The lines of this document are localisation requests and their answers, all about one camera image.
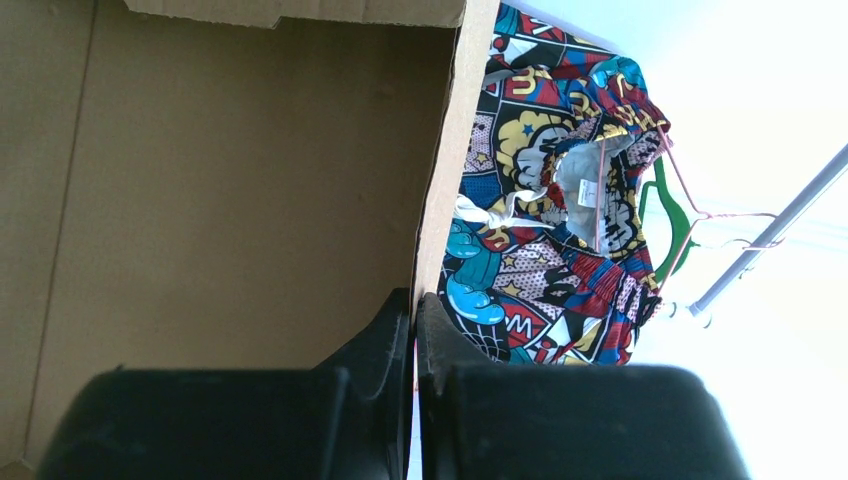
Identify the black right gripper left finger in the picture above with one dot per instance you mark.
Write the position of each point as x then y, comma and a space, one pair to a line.
349, 417

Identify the pink clothes hanger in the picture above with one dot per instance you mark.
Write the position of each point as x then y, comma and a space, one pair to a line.
696, 214

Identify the green clothes hanger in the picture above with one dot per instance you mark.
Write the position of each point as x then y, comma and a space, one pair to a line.
680, 225

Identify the colourful cartoon print garment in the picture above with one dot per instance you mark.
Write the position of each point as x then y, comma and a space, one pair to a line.
546, 261

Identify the brown cardboard box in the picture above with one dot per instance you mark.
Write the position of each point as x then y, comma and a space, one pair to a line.
217, 184

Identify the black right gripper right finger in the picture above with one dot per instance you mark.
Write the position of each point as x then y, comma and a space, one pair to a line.
486, 420

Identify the white slanted rack pole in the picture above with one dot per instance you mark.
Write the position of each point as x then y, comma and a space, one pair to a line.
774, 232

